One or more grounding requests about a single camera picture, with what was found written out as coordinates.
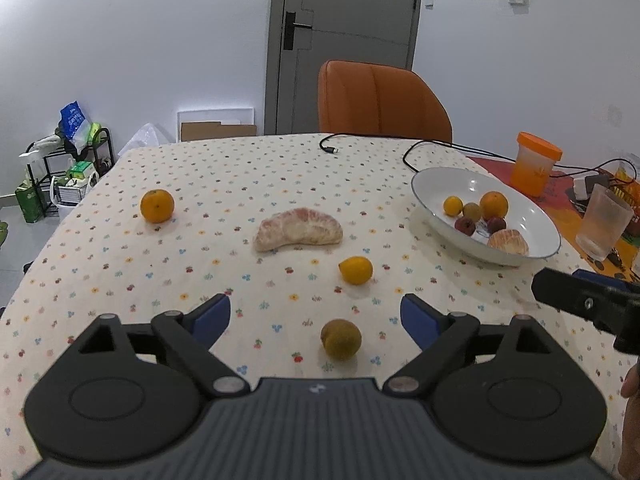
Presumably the yellow packet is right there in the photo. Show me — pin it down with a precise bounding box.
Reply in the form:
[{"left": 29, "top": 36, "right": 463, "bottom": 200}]
[{"left": 607, "top": 162, "right": 640, "bottom": 207}]

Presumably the person's right hand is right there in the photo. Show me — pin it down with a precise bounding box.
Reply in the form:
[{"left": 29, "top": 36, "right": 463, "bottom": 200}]
[{"left": 618, "top": 359, "right": 640, "bottom": 480}]

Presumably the blue plastic bag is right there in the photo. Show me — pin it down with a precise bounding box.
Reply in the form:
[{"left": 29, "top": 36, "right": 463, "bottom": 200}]
[{"left": 60, "top": 101, "right": 89, "bottom": 152}]

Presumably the black door lock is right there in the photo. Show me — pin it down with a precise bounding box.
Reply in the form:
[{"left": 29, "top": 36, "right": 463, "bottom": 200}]
[{"left": 283, "top": 10, "right": 314, "bottom": 51}]

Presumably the small peeled pomelo segment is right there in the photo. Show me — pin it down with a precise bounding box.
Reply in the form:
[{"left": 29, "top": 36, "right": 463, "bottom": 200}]
[{"left": 487, "top": 229, "right": 530, "bottom": 257}]

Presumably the orange leather chair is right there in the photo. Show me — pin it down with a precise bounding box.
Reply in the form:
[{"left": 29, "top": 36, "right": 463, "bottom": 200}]
[{"left": 318, "top": 60, "right": 453, "bottom": 144}]

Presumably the white plastic bag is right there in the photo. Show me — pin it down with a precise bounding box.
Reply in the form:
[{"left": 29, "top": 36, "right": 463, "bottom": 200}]
[{"left": 117, "top": 122, "right": 167, "bottom": 154}]

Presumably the white charger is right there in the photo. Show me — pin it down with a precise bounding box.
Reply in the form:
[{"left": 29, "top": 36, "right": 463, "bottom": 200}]
[{"left": 571, "top": 175, "right": 597, "bottom": 201}]

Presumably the tangerine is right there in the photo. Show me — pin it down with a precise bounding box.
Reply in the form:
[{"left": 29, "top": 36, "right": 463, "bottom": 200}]
[{"left": 140, "top": 189, "right": 176, "bottom": 224}]

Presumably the brown cardboard sheet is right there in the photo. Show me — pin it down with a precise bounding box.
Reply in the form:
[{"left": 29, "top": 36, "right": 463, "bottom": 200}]
[{"left": 181, "top": 121, "right": 257, "bottom": 142}]

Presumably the black metal rack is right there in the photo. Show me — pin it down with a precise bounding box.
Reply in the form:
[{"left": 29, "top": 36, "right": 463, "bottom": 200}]
[{"left": 27, "top": 127, "right": 115, "bottom": 212}]

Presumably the grey door with lock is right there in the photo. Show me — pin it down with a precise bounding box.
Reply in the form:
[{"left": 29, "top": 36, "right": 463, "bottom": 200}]
[{"left": 264, "top": 0, "right": 426, "bottom": 136}]

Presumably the white enamel plate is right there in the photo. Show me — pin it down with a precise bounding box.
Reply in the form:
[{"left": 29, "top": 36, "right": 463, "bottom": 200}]
[{"left": 410, "top": 167, "right": 562, "bottom": 267}]

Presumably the large peeled pomelo segment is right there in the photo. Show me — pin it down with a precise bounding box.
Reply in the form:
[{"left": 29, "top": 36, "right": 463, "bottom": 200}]
[{"left": 253, "top": 207, "right": 345, "bottom": 253}]

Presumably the white flat board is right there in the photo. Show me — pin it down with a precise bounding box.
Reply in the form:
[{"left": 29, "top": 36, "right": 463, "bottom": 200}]
[{"left": 177, "top": 106, "right": 256, "bottom": 143}]

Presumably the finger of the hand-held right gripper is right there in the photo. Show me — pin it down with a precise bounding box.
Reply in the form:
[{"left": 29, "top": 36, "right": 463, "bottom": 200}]
[
  {"left": 531, "top": 267, "right": 632, "bottom": 335},
  {"left": 572, "top": 268, "right": 640, "bottom": 292}
]

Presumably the orange lidded plastic cup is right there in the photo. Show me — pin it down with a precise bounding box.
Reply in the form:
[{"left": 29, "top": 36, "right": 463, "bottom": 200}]
[{"left": 510, "top": 131, "right": 563, "bottom": 198}]

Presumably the green box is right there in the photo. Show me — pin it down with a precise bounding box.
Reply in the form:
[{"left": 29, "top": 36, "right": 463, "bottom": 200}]
[{"left": 15, "top": 182, "right": 45, "bottom": 224}]

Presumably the black cable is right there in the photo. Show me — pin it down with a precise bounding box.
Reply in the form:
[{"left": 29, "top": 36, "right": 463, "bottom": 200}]
[{"left": 318, "top": 133, "right": 640, "bottom": 182}]

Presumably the frosted plastic cup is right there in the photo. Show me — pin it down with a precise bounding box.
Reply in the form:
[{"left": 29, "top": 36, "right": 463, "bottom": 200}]
[{"left": 575, "top": 183, "right": 635, "bottom": 262}]

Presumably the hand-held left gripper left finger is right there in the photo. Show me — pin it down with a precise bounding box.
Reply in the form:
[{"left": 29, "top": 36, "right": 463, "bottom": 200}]
[{"left": 75, "top": 294, "right": 252, "bottom": 399}]

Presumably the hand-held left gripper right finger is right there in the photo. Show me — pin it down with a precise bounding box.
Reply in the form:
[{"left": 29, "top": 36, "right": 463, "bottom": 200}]
[{"left": 382, "top": 294, "right": 557, "bottom": 397}]

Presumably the orange printed table mat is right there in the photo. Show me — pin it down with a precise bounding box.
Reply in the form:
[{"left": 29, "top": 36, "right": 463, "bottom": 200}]
[{"left": 467, "top": 155, "right": 640, "bottom": 282}]

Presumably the large orange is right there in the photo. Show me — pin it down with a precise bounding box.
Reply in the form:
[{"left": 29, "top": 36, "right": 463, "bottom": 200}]
[{"left": 479, "top": 191, "right": 510, "bottom": 221}]

